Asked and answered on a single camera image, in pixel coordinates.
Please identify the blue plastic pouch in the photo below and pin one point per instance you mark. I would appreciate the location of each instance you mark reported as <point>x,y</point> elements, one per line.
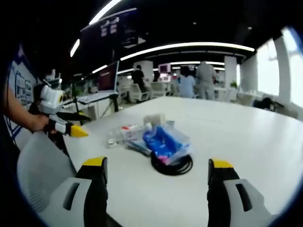
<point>158,140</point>

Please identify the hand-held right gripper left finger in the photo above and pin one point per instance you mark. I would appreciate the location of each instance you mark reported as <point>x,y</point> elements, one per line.
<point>94,189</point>

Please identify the white small box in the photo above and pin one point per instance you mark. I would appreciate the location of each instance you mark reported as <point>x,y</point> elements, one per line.
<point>156,119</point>

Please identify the computer monitor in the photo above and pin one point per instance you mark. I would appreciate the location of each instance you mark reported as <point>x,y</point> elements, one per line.
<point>107,78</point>

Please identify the white mesh chair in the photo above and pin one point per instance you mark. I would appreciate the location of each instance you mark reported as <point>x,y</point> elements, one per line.
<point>42,170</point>

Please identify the green potted plant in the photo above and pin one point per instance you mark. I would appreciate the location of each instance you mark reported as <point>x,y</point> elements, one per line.
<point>234,84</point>

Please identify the hanging dark screen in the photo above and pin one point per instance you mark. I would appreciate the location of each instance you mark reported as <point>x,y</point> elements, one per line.
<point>109,35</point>

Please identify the white table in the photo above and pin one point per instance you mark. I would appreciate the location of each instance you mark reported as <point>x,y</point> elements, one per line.
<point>189,153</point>

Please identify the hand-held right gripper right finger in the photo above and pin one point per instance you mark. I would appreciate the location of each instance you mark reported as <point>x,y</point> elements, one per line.
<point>227,191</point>

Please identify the clear plastic bag with items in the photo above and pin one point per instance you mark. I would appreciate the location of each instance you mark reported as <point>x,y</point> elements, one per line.
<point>123,137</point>

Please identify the person's left hand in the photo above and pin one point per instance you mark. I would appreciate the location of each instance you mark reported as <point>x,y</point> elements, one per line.
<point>38,123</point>

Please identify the white office chair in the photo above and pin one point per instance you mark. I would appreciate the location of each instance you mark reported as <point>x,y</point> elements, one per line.
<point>137,93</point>

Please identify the white desk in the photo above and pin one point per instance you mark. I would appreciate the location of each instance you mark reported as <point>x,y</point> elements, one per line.
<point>94,98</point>

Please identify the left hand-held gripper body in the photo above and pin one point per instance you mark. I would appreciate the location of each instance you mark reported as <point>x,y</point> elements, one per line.
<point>49,99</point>

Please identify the clear zip bag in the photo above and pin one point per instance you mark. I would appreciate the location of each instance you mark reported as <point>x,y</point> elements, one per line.
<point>175,146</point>

